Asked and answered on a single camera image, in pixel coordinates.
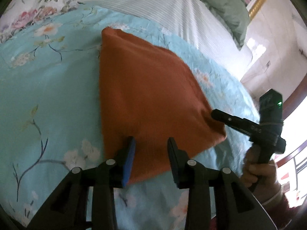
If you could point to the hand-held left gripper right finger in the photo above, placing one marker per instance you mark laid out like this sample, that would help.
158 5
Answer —
175 158

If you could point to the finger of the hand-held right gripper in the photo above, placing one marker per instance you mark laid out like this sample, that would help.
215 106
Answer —
235 122

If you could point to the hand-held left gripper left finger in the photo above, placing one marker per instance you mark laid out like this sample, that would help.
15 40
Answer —
129 163

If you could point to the rust orange knit sweater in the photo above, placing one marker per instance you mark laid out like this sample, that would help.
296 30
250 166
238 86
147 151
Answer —
148 88

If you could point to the person's right forearm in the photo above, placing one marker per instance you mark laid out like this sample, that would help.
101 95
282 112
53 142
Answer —
278 210

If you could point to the person's right hand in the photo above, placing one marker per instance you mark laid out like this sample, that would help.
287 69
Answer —
263 177

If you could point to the red wooden furniture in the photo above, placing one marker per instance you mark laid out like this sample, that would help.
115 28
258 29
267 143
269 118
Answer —
287 159

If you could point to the light blue floral bedsheet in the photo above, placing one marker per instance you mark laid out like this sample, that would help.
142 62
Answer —
48 88

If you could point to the green pillow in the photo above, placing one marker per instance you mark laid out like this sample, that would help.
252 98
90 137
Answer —
223 7

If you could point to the white striped duvet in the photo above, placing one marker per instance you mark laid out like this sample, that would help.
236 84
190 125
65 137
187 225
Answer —
168 7

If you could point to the floral pink pillow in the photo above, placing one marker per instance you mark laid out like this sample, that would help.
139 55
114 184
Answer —
31 7

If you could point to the white wall outlet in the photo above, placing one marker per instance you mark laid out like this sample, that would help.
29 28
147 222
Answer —
268 66

